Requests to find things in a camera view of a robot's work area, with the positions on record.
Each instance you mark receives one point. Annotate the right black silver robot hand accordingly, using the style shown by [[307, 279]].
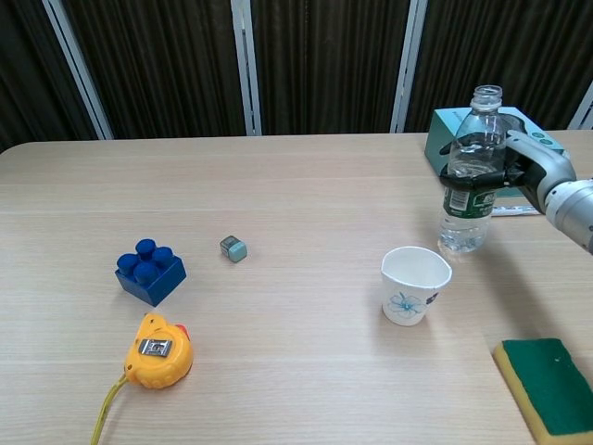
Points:
[[542, 162]]

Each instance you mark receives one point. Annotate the transparent plastic water bottle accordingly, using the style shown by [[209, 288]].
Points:
[[477, 130]]

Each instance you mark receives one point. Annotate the white paper cup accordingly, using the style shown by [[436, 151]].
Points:
[[412, 301]]

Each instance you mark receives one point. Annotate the blue white marker pen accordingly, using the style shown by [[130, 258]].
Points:
[[514, 212]]

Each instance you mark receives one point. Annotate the teal speaker product box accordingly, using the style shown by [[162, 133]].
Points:
[[442, 130]]

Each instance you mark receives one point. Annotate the black folding screen panel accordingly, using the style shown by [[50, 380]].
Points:
[[519, 41], [162, 60], [324, 60], [28, 69]]

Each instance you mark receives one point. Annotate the green yellow scrubbing sponge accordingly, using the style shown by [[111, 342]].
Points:
[[546, 380]]

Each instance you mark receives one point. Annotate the small grey-green cube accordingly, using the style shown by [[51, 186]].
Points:
[[235, 252]]

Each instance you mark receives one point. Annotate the blue toy building brick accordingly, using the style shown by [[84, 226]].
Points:
[[153, 283]]

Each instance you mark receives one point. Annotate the yellow tape measure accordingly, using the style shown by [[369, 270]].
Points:
[[160, 361]]

